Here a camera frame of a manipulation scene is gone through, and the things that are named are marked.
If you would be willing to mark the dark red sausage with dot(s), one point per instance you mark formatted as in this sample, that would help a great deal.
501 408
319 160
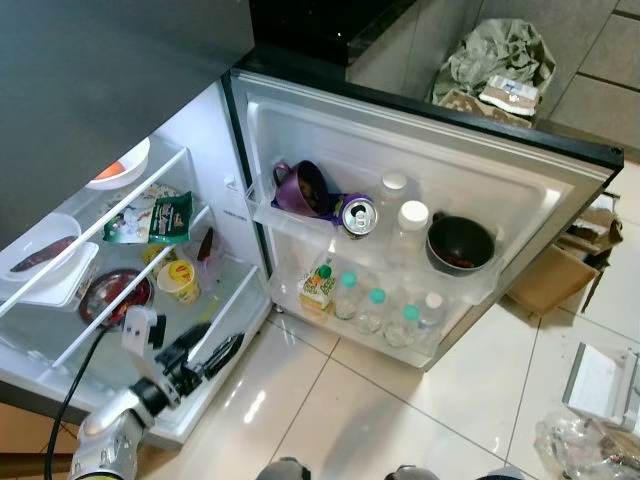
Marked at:
40 255

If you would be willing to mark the small white-capped water bottle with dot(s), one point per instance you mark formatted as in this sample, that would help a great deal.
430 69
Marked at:
431 312

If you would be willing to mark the white bowl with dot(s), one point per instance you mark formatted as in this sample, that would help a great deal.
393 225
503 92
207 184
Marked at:
135 165

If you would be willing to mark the white wrapped package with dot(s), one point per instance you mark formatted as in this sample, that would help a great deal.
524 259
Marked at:
510 92

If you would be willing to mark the small cardboard box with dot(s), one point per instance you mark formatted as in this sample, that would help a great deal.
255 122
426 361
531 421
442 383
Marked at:
550 280

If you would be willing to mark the teal-capped water bottle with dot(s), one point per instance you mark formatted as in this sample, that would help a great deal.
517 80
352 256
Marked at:
373 312
403 328
347 295

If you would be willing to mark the white plastic container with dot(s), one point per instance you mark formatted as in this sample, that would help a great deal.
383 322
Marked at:
70 290

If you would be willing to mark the purple mug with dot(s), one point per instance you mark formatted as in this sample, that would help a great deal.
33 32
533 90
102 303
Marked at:
290 190

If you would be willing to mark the black bowl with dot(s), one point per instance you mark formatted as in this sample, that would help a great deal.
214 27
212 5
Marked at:
460 245

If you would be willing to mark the grey fridge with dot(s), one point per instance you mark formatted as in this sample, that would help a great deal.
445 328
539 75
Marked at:
100 60

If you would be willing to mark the white dish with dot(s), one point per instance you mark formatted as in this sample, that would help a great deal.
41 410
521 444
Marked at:
25 228

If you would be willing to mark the clear plastic bag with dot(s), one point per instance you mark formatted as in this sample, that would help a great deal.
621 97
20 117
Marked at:
585 450

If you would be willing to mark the grey-green crumpled bag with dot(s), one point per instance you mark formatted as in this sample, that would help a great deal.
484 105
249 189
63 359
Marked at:
495 50

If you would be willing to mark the yellow green juice carton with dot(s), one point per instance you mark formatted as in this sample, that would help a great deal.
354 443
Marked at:
318 288

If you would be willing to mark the white-capped clear bottle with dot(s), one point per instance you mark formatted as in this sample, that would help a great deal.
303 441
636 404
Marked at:
411 225
394 188

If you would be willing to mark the brown egg carton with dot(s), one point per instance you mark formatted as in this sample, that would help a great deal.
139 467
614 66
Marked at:
460 103

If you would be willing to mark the clear fridge door shelf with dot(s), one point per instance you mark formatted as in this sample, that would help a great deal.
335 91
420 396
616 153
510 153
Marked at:
330 325
295 232

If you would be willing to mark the red tomato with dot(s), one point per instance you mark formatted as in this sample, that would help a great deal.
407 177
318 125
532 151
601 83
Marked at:
108 171

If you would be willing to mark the purple soda can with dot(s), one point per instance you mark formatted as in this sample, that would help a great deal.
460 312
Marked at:
358 217

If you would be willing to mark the grey fridge door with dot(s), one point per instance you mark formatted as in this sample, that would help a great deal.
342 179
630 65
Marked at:
480 165

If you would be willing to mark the green snack packet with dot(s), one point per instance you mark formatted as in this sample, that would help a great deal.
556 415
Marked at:
172 218

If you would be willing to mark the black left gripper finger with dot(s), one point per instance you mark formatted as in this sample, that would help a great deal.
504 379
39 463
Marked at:
225 352
192 338

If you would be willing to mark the yellow instant noodle cup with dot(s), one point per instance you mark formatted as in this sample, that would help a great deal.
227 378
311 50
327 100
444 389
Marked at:
180 282

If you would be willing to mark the dark red vegetable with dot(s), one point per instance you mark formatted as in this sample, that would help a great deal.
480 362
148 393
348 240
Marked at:
206 247

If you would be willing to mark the dark red bowl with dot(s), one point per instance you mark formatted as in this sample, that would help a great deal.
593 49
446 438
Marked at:
115 298

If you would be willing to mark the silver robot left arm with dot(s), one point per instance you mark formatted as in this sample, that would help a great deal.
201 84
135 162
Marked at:
115 430

